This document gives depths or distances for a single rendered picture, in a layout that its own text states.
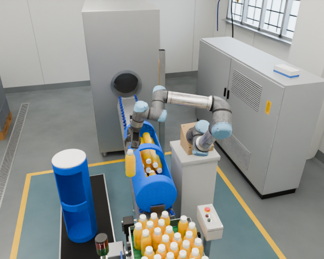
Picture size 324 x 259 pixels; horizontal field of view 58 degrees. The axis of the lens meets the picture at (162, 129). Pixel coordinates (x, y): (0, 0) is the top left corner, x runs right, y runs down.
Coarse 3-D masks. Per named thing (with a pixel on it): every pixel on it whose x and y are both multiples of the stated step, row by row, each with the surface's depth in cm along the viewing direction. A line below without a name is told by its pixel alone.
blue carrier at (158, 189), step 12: (144, 132) 271; (144, 144) 229; (156, 144) 262; (168, 168) 222; (132, 180) 211; (144, 180) 194; (156, 180) 191; (168, 180) 195; (144, 192) 193; (156, 192) 195; (168, 192) 198; (144, 204) 198; (156, 204) 201; (168, 204) 203
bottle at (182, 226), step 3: (180, 222) 183; (183, 222) 181; (186, 222) 182; (180, 225) 182; (183, 225) 181; (186, 225) 182; (180, 228) 183; (183, 228) 182; (186, 228) 182; (177, 231) 188; (180, 231) 184; (183, 231) 183; (183, 234) 184; (183, 237) 186
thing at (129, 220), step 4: (128, 216) 195; (132, 216) 195; (124, 220) 192; (128, 220) 192; (132, 220) 192; (124, 224) 189; (128, 224) 190; (132, 224) 190; (124, 228) 191; (128, 228) 191; (124, 232) 192; (128, 232) 193; (132, 232) 194
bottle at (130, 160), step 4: (128, 156) 186; (132, 156) 187; (128, 160) 187; (132, 160) 187; (128, 164) 188; (132, 164) 189; (128, 168) 190; (132, 168) 190; (128, 172) 192; (132, 172) 192; (128, 176) 194; (132, 176) 194
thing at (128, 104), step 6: (126, 102) 374; (132, 102) 374; (126, 108) 358; (132, 108) 358; (120, 114) 352; (126, 114) 345; (120, 120) 344; (126, 120) 331; (132, 186) 241; (132, 192) 237; (168, 210) 210; (138, 216) 210; (150, 216) 205
